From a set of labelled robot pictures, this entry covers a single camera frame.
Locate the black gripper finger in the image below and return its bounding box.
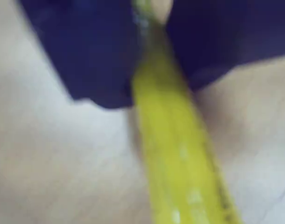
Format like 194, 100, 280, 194
18, 0, 140, 110
165, 0, 285, 92

